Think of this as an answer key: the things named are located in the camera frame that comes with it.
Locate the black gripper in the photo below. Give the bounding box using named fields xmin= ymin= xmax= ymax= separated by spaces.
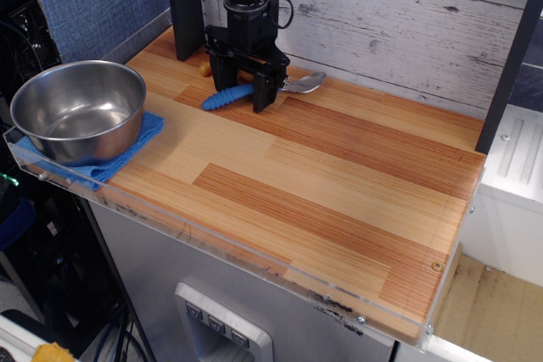
xmin=204 ymin=0 xmax=289 ymax=113

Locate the dark frame post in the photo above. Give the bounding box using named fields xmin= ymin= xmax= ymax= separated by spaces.
xmin=475 ymin=0 xmax=542 ymax=154
xmin=170 ymin=0 xmax=205 ymax=61

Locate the dark right frame post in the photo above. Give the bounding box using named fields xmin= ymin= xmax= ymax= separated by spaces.
xmin=475 ymin=0 xmax=542 ymax=154

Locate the dark left frame post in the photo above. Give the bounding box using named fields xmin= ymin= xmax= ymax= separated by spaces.
xmin=170 ymin=0 xmax=205 ymax=61

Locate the white aluminium rail block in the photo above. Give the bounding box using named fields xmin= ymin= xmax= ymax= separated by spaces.
xmin=459 ymin=105 xmax=542 ymax=286

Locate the yellow plastic chicken drumstick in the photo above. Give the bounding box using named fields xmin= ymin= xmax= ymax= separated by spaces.
xmin=198 ymin=61 xmax=253 ymax=83

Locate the silver cabinet with buttons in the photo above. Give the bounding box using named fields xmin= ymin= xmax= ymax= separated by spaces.
xmin=91 ymin=203 xmax=395 ymax=361

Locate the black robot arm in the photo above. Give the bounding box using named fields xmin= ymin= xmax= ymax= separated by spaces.
xmin=204 ymin=0 xmax=290 ymax=113

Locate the blue handled metal spoon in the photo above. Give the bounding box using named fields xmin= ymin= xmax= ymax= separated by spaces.
xmin=201 ymin=71 xmax=327 ymax=111

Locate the blue fabric panel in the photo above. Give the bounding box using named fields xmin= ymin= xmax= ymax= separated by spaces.
xmin=38 ymin=0 xmax=171 ymax=63

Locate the stainless steel bowl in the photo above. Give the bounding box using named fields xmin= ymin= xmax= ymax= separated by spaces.
xmin=10 ymin=60 xmax=147 ymax=166

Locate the blue folded cloth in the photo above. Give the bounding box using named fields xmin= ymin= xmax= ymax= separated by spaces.
xmin=14 ymin=112 xmax=165 ymax=191

